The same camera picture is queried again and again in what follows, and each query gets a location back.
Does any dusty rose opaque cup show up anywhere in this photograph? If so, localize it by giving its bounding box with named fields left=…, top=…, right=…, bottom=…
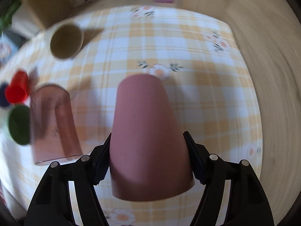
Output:
left=110, top=74, right=194, bottom=202

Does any transparent pink plastic cup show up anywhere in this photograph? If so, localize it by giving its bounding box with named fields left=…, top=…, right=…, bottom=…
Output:
left=30, top=84, right=83, bottom=165

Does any sage green cup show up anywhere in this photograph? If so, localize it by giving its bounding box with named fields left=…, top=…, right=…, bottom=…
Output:
left=8, top=105, right=30, bottom=145

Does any blue plastic cup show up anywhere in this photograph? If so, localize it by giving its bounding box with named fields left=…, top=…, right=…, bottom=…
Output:
left=0, top=82, right=10, bottom=108

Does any red plastic cup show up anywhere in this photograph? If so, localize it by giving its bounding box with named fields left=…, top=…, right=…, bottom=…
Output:
left=5, top=70, right=29, bottom=104

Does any cream beige cup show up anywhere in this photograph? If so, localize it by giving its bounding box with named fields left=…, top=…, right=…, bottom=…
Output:
left=43, top=22, right=84, bottom=60

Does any yellow plaid floral tablecloth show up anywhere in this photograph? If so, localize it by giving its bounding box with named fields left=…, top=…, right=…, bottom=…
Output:
left=0, top=5, right=263, bottom=226

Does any wooden shelf cabinet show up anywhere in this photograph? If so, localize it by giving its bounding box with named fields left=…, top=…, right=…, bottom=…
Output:
left=21, top=0, right=72, bottom=30

